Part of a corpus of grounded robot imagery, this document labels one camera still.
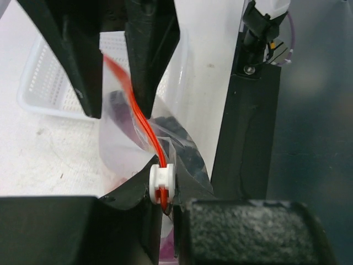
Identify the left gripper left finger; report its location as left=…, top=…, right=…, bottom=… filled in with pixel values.
left=1, top=157, right=161, bottom=264

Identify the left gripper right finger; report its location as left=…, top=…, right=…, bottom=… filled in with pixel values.
left=174, top=162, right=337, bottom=264

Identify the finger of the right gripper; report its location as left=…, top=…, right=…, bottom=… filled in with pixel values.
left=19, top=1, right=103, bottom=119
left=125, top=0, right=180, bottom=119

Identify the clear zip top bag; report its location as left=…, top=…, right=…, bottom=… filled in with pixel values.
left=99, top=56, right=214, bottom=264

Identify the white plastic basket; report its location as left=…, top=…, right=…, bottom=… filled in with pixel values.
left=17, top=28, right=189, bottom=120

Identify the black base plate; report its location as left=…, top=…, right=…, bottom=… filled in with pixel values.
left=211, top=65, right=281, bottom=200

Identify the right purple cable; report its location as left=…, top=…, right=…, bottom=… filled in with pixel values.
left=275, top=13, right=296, bottom=66

